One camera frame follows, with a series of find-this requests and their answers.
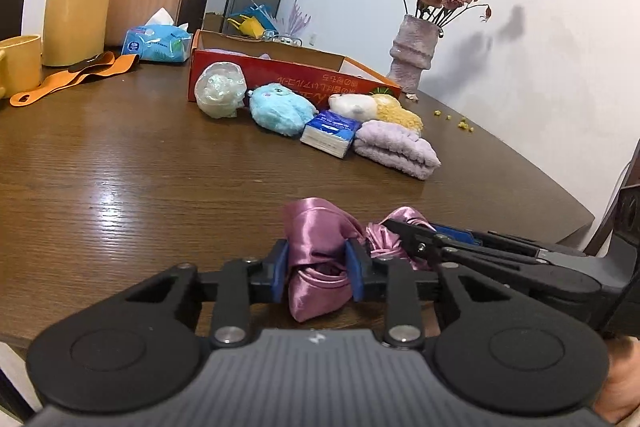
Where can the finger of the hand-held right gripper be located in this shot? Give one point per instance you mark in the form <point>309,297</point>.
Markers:
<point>452,234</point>
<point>415,237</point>

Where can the small cart with bottles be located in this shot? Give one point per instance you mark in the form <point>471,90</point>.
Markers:
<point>282,39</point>

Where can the orange red cardboard box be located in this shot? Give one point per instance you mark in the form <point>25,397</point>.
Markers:
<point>280,74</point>

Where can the blue yellow shopping bag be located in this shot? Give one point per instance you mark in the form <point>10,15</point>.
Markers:
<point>250,22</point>

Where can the purple feathery decoration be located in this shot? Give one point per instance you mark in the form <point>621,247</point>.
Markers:
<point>297,19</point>

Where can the pink ribbed vase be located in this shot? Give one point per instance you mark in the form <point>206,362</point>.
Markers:
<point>412,52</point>

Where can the brown cardboard carton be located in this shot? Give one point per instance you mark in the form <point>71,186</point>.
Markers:
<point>212,23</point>

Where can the person's right hand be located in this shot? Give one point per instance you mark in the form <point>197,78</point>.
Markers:
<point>625,377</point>

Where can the folded purple towel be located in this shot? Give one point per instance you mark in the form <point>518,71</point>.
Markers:
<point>395,149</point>

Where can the yellow mug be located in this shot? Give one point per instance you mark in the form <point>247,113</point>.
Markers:
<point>20,67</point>

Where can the blue plush toy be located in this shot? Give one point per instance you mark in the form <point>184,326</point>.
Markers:
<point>280,109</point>

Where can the white yellow plush toy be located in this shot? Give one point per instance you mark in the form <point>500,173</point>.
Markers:
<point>395,114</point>

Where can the clear soft ball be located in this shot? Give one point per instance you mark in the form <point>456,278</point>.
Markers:
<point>220,92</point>

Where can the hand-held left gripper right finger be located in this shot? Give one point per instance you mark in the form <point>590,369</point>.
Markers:
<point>354,269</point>

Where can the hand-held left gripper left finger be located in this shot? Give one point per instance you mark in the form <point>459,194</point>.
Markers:
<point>280,272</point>

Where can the small blue white tissue pack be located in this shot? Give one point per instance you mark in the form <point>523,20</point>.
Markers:
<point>330,132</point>

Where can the pink satin scrunchie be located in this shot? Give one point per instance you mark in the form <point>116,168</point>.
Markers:
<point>315,227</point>

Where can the scattered yellow flower bits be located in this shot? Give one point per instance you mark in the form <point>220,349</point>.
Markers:
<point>465,124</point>

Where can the large blue tissue pack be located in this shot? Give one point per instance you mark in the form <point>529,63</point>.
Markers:
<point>155,44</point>

